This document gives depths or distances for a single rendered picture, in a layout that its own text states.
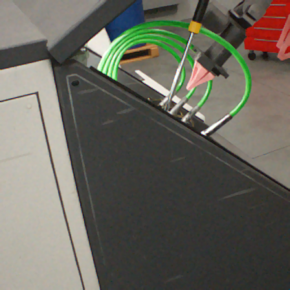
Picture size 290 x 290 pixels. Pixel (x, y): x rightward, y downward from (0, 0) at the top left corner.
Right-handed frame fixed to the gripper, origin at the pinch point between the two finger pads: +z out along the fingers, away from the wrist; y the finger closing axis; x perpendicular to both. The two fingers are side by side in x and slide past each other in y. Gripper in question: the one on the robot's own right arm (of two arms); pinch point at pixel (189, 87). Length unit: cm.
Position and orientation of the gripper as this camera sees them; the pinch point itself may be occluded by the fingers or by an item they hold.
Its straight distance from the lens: 122.6
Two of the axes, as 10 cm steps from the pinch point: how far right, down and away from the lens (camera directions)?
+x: 1.0, 4.2, -9.0
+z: -6.3, 7.3, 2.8
